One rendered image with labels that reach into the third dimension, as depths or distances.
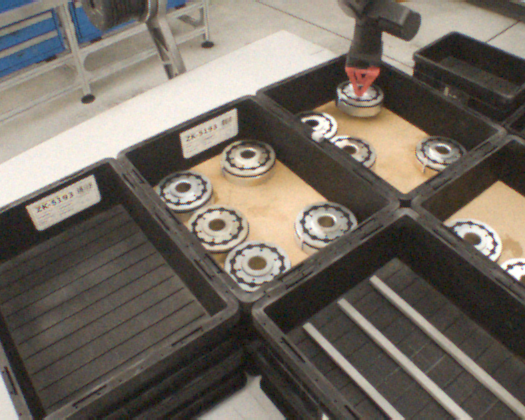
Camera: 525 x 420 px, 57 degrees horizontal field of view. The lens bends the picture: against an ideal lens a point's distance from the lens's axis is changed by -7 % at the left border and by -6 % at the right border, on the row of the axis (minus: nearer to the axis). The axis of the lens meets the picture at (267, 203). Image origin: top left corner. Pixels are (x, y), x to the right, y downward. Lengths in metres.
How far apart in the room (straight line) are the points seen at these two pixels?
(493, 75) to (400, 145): 1.10
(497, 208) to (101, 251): 0.71
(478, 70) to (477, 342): 1.48
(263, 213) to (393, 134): 0.35
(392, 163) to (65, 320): 0.66
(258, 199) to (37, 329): 0.43
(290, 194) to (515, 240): 0.41
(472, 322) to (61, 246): 0.69
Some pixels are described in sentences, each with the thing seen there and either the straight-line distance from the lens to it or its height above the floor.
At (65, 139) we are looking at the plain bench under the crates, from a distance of 1.41.
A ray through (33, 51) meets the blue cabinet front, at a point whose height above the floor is 0.38.
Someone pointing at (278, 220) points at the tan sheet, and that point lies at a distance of 0.90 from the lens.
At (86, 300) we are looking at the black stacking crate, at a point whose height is 0.83.
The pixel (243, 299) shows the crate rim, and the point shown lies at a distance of 0.67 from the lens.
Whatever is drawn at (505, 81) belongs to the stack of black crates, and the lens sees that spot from 2.10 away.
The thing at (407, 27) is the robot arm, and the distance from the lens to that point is 0.98.
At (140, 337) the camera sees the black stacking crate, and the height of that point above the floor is 0.83.
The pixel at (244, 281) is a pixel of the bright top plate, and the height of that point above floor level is 0.86.
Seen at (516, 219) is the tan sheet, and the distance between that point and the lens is 0.99.
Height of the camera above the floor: 1.48
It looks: 45 degrees down
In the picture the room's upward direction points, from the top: 2 degrees counter-clockwise
